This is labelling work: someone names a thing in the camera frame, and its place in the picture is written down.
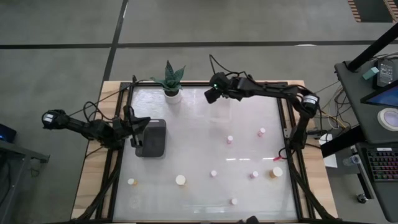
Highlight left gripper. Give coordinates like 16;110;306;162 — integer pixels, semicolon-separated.
112;105;152;147

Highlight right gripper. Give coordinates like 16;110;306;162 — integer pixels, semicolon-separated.
204;72;244;105

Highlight dark grey plastic bin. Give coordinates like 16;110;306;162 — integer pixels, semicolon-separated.
135;119;167;158

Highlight clear plastic bin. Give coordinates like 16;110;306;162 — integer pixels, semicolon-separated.
208;88;234;124

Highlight green plant in white pot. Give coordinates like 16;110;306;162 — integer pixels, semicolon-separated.
149;60;187;105

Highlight grey metal bench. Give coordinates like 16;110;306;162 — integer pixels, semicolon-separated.
0;139;50;224

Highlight black rounded object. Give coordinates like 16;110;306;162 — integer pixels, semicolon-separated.
236;215;259;224

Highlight white paper sheet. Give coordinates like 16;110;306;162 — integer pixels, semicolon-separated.
318;133;338;169

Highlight dark device blue light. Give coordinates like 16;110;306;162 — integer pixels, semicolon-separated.
0;123;17;144

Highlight dark grey workstation desk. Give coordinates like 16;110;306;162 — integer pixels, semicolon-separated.
320;58;398;223

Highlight clear water bottle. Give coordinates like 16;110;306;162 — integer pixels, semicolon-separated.
342;154;361;167

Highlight small teal box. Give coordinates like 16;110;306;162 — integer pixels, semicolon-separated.
362;67;380;81

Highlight black diagonal pole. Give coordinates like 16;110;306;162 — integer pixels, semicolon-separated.
346;23;398;72

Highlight white tape roll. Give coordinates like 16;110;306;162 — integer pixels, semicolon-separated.
377;107;398;131

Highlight monitor with blue screen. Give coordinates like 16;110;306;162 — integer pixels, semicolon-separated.
360;80;398;108

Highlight black power adapter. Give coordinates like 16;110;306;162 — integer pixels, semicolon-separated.
373;58;397;88

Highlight dark mat striped edges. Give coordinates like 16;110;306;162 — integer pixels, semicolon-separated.
347;0;398;23

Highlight backlit black keyboard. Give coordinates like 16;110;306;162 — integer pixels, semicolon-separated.
366;147;398;183

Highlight black aluminium table frame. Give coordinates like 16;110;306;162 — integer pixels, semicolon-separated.
70;80;338;223

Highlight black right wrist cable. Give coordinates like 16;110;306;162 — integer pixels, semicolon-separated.
208;54;250;78

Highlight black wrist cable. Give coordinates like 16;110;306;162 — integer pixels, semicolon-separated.
82;100;105;123
208;54;250;78

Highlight thin black cable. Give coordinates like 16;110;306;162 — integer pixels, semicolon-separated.
68;79;150;118

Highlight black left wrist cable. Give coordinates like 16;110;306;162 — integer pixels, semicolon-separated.
82;100;105;123

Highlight tangled cable bundle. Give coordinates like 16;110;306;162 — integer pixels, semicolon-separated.
312;79;354;133

